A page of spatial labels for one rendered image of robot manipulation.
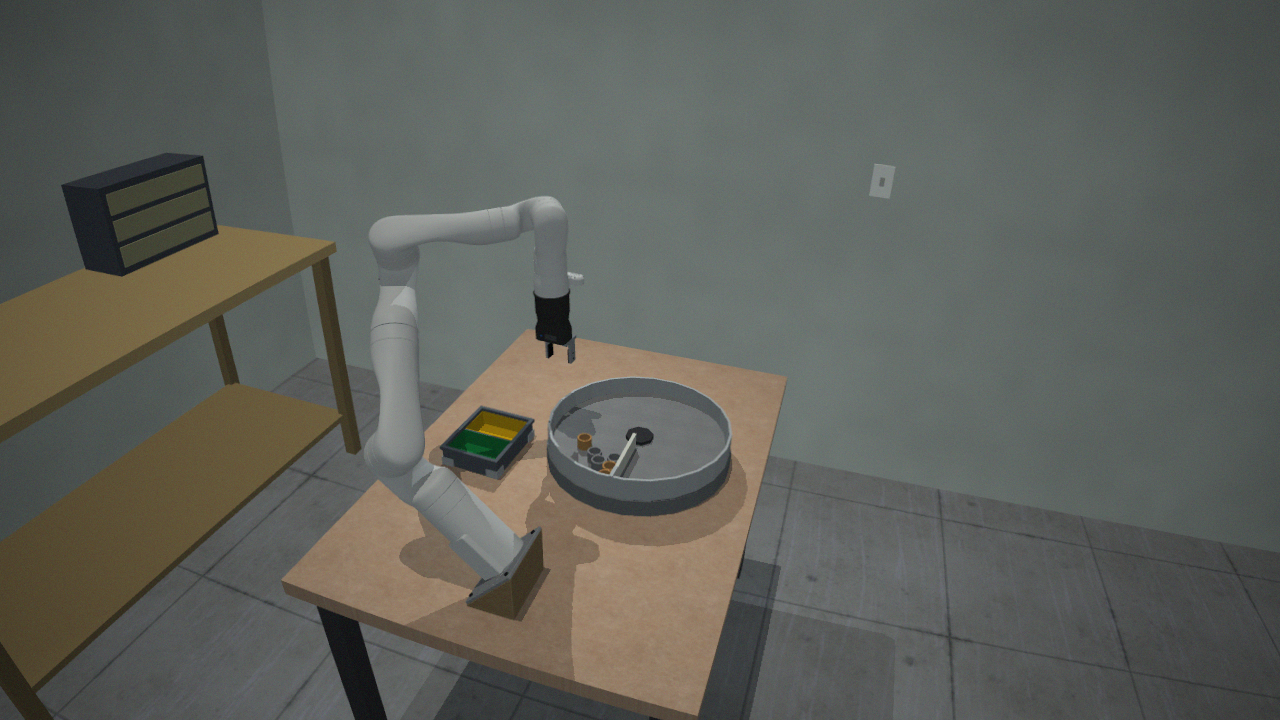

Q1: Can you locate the grey round turntable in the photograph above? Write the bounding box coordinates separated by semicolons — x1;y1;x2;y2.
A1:
547;375;732;518

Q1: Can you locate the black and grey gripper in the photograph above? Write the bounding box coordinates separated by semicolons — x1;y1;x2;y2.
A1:
532;272;584;364

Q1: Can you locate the dark grey divided bin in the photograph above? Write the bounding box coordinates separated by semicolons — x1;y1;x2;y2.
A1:
440;406;534;480

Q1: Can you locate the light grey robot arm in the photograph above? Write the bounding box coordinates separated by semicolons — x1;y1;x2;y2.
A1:
364;196;568;580

